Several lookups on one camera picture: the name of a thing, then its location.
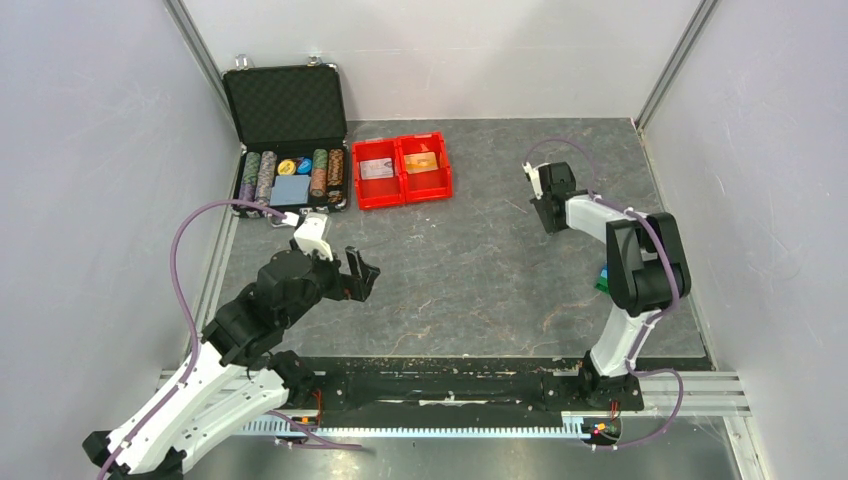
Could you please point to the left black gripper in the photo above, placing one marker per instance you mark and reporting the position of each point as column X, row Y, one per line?
column 350, row 285

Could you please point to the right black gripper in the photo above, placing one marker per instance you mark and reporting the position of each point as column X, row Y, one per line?
column 551, row 226

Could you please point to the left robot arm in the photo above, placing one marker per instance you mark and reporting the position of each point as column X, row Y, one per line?
column 234, row 372

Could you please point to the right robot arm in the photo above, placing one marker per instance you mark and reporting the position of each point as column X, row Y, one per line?
column 647, row 271

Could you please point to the blue playing card deck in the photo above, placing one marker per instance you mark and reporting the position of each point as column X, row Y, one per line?
column 290, row 190

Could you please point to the white card in bin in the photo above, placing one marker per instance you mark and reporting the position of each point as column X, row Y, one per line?
column 375, row 169

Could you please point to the blue green card stack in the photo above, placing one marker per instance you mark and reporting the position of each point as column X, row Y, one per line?
column 602, row 283

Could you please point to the orange card in bin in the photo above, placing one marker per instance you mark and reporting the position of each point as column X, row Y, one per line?
column 421, row 162

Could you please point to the left red bin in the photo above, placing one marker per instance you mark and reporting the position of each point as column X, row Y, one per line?
column 382, row 193

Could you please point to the red bin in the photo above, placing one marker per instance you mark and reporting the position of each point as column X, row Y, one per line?
column 429, row 186
column 382, row 193

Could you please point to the right red bin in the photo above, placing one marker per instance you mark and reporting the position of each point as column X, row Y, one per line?
column 429, row 186

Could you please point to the yellow dealer chip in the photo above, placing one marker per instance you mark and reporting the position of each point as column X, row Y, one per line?
column 287, row 167

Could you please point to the black poker chip case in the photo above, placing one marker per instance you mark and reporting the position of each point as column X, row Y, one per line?
column 290, row 112

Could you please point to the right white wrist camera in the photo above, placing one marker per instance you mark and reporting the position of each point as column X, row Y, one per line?
column 532, row 175

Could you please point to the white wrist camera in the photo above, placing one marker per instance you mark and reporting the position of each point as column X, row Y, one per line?
column 532, row 175
column 310, row 236

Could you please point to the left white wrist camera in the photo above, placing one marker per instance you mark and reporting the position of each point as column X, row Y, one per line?
column 310, row 236

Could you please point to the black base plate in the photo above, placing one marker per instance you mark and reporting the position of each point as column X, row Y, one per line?
column 457, row 392

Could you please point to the aluminium frame rail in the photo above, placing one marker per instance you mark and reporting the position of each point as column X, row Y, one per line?
column 699, row 395

